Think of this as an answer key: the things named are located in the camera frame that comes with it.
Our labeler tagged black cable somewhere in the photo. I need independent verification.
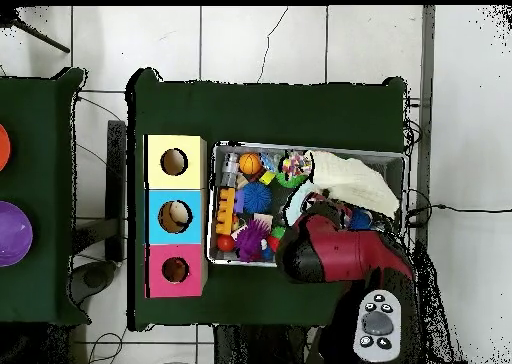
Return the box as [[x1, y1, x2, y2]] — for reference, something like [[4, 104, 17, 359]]
[[403, 203, 512, 227]]

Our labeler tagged blue spiky ball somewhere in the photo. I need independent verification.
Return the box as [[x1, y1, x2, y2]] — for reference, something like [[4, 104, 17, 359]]
[[242, 181, 273, 215]]

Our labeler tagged orange bowl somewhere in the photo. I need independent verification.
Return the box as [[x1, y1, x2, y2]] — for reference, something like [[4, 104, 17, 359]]
[[0, 123, 12, 173]]

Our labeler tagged orange building block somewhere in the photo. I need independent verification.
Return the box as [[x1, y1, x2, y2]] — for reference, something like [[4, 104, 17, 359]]
[[215, 187, 236, 236]]

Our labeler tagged dark green side table cloth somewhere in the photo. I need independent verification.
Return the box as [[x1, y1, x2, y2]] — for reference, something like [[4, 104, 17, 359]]
[[0, 67, 91, 327]]

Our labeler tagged wooden box with three holes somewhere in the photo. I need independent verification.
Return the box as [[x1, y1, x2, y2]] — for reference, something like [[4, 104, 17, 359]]
[[144, 134, 209, 299]]

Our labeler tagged light teal waffle cloth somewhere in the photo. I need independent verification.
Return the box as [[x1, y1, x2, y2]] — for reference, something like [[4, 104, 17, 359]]
[[285, 181, 319, 227]]

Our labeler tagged purple spiky toy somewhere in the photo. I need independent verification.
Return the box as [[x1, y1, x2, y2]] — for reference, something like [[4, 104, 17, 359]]
[[233, 218, 273, 263]]

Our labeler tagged purple bowl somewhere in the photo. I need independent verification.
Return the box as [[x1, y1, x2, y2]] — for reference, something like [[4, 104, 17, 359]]
[[0, 200, 34, 268]]

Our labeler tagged green spiky ball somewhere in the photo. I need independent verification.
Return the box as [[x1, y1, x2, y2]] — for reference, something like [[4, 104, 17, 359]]
[[275, 159, 308, 189]]

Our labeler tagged orange toy basketball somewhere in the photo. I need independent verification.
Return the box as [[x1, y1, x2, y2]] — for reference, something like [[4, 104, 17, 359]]
[[238, 152, 263, 176]]

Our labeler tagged multicolour patterned cloth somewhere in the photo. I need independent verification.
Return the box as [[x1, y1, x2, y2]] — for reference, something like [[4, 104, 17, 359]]
[[281, 151, 314, 179]]

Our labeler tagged cream waffle cloth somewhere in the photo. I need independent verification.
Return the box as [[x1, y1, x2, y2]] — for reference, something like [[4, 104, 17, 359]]
[[310, 150, 401, 220]]

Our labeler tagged clear mesh bin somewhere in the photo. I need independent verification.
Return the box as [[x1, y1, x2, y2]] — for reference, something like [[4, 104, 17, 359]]
[[206, 141, 406, 275]]

